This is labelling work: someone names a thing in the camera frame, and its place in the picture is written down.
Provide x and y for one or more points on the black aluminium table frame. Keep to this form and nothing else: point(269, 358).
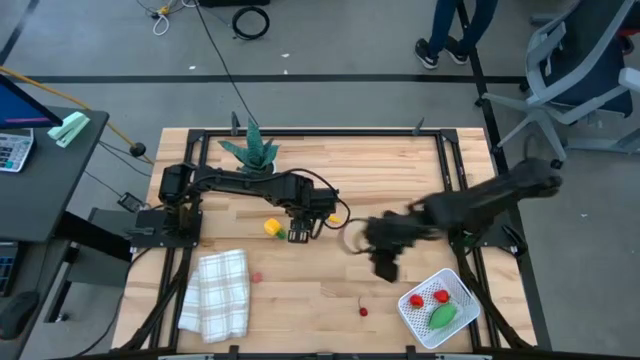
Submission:
point(325, 132)

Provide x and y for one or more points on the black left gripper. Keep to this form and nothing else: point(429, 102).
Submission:
point(315, 202)

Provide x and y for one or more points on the black desk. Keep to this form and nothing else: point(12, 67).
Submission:
point(50, 190)

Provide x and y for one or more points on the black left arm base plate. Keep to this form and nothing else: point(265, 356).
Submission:
point(155, 227)

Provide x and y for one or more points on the red chair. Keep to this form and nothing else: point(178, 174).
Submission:
point(631, 40)

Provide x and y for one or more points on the grey navy office chair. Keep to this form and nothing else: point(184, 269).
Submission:
point(590, 60)

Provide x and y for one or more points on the small black device box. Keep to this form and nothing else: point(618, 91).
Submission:
point(131, 202)

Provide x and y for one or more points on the red toy strawberry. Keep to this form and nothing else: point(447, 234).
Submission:
point(416, 300)
point(441, 296)

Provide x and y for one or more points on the white perforated plastic basket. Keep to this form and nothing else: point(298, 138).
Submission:
point(460, 300)

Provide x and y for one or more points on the black computer mouse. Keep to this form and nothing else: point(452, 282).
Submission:
point(17, 315)

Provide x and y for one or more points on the yellow toy pepper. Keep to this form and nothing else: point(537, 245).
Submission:
point(272, 226)

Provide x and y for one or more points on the green artificial succulent plant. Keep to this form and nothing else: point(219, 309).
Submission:
point(252, 147)

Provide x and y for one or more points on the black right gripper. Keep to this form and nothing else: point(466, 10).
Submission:
point(395, 232)

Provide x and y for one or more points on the pink toy raspberry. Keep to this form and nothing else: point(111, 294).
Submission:
point(256, 277)

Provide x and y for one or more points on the small yellow toy produce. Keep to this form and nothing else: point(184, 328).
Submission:
point(334, 219)

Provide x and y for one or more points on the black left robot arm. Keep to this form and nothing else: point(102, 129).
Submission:
point(235, 182)

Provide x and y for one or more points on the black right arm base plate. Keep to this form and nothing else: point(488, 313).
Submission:
point(505, 236)

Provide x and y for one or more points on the grey desk calculator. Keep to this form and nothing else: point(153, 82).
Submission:
point(15, 150)

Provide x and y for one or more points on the person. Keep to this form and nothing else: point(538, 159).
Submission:
point(445, 20)

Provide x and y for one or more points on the white checked cloth towel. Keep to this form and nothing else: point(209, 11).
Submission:
point(220, 295)

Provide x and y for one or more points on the black desk base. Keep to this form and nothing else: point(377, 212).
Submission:
point(100, 235)

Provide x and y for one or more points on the green toy vegetable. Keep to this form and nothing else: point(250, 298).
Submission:
point(442, 316)

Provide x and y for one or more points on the computer monitor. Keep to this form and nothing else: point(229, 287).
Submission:
point(20, 107)

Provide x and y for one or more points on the mint green stapler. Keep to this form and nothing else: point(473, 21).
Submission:
point(67, 129)

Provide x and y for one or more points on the person's black shoe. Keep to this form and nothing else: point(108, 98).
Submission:
point(456, 51)
point(426, 54)

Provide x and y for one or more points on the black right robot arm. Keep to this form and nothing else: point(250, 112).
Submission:
point(490, 197)

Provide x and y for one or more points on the black keyboard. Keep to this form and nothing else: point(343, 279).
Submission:
point(6, 270)

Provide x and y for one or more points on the red toy cherry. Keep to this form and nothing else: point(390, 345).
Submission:
point(363, 311)

